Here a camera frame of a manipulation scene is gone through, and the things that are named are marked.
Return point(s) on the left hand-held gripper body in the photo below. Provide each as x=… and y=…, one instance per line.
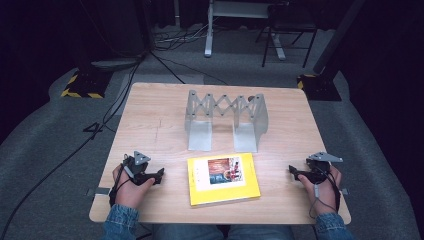
x=137, y=165

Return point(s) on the person's right hand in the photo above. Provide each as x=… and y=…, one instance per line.
x=322, y=196

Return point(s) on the grey table bracket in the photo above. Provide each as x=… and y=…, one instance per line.
x=344, y=191
x=99, y=191

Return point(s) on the grey metal expandable book rack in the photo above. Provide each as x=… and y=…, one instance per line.
x=225, y=116

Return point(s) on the white desk frame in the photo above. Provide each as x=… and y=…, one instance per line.
x=213, y=13

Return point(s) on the dark slanted stand pole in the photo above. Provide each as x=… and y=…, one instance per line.
x=336, y=36

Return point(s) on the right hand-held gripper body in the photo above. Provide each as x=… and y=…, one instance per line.
x=318, y=166

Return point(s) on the black stand base striped edge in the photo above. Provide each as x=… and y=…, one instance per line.
x=320, y=87
x=86, y=83

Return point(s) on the yellow book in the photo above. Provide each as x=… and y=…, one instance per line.
x=222, y=180

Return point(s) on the black folding chair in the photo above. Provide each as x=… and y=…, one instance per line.
x=287, y=26

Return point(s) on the person's left hand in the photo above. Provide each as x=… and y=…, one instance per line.
x=130, y=193

